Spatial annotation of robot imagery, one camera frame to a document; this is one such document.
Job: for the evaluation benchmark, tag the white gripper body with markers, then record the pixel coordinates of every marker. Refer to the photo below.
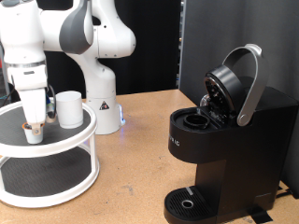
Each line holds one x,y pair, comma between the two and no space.
32,105

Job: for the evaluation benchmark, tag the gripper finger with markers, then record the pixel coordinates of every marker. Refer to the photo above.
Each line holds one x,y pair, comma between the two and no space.
37,130

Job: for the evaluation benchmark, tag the orange-rimmed coffee pod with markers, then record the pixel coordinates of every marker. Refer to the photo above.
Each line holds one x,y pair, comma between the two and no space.
32,139

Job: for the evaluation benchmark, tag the black Keurig coffee machine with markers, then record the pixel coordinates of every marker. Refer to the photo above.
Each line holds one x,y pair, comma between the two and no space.
249,155

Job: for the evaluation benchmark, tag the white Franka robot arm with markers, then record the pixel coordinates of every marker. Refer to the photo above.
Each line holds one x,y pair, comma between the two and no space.
102,77

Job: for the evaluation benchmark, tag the white two-tier turntable shelf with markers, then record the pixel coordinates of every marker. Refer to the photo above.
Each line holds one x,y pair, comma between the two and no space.
46,149

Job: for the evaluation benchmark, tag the black backdrop curtain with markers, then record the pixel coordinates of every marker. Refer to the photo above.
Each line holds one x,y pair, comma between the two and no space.
155,46

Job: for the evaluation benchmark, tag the black tape strip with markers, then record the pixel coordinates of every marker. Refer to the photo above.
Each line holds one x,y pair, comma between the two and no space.
261,216

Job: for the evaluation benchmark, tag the dark grey partition panel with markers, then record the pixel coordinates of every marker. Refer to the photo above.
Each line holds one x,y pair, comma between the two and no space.
274,31

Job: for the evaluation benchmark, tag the grey metal frame post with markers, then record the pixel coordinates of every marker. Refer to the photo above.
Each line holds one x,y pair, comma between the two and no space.
3,79

